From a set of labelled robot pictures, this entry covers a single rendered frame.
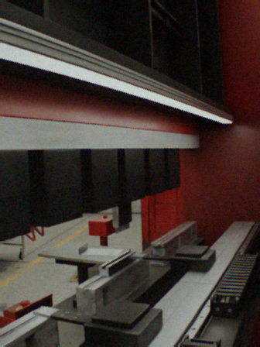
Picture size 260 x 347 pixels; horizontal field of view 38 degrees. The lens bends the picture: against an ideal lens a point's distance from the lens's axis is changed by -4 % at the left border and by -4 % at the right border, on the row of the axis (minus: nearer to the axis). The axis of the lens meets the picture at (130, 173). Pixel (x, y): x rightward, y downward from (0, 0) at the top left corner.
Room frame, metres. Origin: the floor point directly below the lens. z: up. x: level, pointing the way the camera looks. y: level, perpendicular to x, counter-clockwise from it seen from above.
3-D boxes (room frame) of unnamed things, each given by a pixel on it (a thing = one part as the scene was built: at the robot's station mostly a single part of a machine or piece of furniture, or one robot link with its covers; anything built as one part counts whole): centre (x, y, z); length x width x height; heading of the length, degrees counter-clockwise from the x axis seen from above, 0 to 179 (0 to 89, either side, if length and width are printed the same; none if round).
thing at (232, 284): (0.87, -0.25, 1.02); 0.37 x 0.06 x 0.04; 156
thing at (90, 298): (1.18, 0.05, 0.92); 0.39 x 0.06 x 0.10; 156
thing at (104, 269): (1.19, 0.04, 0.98); 0.20 x 0.03 x 0.03; 156
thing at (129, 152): (1.25, 0.02, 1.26); 0.15 x 0.09 x 0.17; 156
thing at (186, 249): (1.16, -0.11, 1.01); 0.26 x 0.12 x 0.05; 66
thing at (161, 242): (1.73, -0.20, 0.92); 0.50 x 0.06 x 0.10; 156
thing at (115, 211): (1.23, 0.03, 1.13); 0.10 x 0.02 x 0.10; 156
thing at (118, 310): (0.72, 0.09, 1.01); 0.26 x 0.12 x 0.05; 66
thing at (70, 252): (1.29, 0.16, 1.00); 0.26 x 0.18 x 0.01; 66
